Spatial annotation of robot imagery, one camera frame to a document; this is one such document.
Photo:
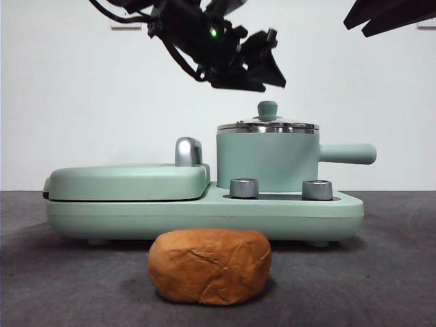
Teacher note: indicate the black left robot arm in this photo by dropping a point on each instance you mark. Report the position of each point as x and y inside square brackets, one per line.
[204, 41]

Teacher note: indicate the mint green breakfast machine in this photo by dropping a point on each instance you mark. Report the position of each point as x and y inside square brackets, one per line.
[218, 214]

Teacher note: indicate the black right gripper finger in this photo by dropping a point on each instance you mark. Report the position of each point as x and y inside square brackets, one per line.
[374, 12]
[402, 24]

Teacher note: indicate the silver control knob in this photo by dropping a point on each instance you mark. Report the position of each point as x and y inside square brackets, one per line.
[316, 189]
[244, 188]

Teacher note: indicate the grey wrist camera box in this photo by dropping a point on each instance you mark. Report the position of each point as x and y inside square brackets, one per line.
[226, 4]

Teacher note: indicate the glass lid with green knob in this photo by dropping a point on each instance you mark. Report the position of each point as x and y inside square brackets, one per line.
[267, 110]

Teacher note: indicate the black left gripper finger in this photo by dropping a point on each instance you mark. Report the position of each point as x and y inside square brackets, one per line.
[272, 73]
[238, 83]

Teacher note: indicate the white wall socket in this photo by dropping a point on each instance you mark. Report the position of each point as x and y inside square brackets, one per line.
[427, 27]
[126, 28]

